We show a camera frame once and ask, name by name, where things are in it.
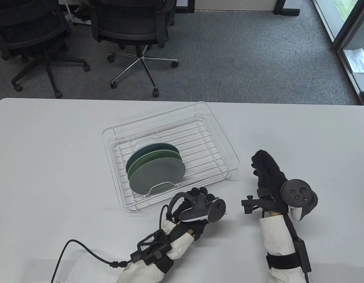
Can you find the white paper sheet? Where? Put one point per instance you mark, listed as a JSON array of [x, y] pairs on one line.
[[357, 60]]

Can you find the black forearm battery box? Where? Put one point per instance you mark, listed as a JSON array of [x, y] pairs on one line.
[[154, 246], [303, 255]]

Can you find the grey white hand controller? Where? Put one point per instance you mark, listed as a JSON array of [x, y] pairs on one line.
[[217, 210], [297, 191]]

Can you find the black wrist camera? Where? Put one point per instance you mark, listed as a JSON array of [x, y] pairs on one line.
[[249, 205]]

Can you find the teal plate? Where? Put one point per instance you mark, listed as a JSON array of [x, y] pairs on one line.
[[155, 145]]

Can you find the black office chair chrome base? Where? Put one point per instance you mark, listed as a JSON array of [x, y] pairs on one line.
[[129, 26]]

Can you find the person's left forearm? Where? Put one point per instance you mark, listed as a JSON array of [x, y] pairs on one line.
[[179, 247]]

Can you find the black desk foot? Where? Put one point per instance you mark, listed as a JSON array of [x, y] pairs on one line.
[[288, 11], [188, 7]]

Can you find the black office chair left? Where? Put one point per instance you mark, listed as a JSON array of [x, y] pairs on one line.
[[31, 32]]

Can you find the grey plate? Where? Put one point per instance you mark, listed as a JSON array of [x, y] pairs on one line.
[[158, 174]]

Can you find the person's left hand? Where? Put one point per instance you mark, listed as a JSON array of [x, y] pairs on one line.
[[196, 228]]

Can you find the light green plate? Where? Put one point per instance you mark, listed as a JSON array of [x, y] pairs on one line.
[[152, 154]]

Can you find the person's right hand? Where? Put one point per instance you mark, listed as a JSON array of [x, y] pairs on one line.
[[269, 174]]

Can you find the person's right forearm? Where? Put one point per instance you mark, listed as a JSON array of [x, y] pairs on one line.
[[275, 235]]

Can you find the black window frame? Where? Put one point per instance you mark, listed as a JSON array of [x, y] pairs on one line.
[[349, 29]]

